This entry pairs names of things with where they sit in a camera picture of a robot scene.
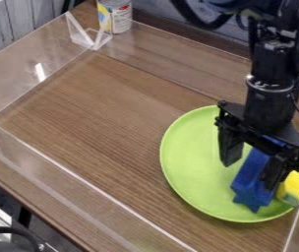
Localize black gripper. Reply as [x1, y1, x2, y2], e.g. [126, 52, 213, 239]
[215, 77, 299, 191]

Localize blue cross-shaped block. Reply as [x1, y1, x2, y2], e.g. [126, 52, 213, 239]
[229, 135, 288, 214]

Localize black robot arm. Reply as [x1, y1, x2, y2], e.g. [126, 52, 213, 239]
[170, 0, 299, 190]

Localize green plate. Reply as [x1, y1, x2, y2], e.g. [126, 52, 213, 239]
[160, 105, 299, 223]

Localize yellow toy banana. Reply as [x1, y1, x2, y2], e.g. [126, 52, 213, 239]
[275, 171, 299, 208]

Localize white can with label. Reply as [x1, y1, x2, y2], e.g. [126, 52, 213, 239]
[96, 0, 132, 34]

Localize clear acrylic front barrier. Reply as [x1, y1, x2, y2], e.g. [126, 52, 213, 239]
[0, 127, 196, 252]

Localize clear acrylic corner bracket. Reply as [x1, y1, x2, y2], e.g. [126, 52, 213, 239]
[63, 12, 112, 51]

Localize black cable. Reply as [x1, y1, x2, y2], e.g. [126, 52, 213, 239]
[0, 225, 41, 252]

